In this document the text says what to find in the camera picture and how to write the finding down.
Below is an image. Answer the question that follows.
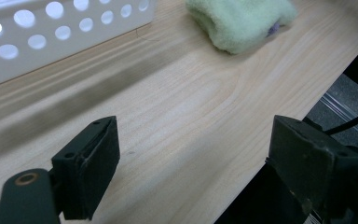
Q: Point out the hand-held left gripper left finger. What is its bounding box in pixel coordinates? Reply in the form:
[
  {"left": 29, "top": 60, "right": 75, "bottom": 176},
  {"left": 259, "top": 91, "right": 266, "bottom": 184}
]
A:
[{"left": 50, "top": 115, "right": 121, "bottom": 221}]

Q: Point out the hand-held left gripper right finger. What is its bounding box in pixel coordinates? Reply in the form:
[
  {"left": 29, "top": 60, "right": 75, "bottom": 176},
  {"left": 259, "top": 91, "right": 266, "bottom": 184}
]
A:
[{"left": 265, "top": 114, "right": 358, "bottom": 218}]

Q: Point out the white perforated plastic basket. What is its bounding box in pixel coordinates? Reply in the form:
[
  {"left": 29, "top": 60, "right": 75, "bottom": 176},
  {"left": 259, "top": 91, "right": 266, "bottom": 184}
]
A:
[{"left": 0, "top": 0, "right": 158, "bottom": 91}]

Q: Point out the green plush toy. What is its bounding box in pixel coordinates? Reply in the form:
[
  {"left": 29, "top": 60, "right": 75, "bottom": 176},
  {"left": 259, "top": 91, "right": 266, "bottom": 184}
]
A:
[{"left": 185, "top": 0, "right": 299, "bottom": 56}]

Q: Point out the black cable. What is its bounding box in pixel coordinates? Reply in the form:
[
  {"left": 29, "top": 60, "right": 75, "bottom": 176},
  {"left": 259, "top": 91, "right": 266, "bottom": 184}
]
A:
[{"left": 323, "top": 101, "right": 358, "bottom": 136}]

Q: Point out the aluminium floor rail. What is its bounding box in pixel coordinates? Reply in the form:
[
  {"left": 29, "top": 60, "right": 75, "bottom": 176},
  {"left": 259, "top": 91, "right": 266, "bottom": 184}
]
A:
[{"left": 318, "top": 91, "right": 358, "bottom": 143}]

